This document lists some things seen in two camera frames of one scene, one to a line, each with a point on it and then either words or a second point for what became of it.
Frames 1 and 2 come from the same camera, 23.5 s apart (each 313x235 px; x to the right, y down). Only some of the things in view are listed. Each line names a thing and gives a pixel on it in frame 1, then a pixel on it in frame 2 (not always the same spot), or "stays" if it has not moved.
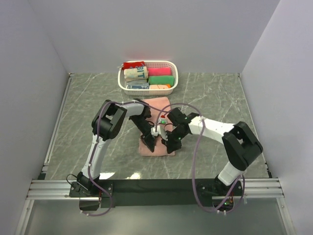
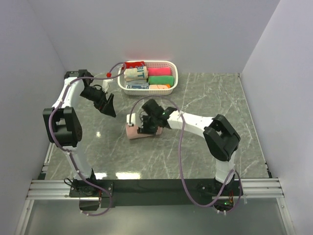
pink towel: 159,108 → 132,132
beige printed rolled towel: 140,73 stays
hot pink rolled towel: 159,71 stays
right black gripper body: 176,134 → 148,125
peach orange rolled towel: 159,86 stays
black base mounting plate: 93,194 stays
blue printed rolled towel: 137,85 stays
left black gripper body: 143,125 → 94,95
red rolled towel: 133,65 stays
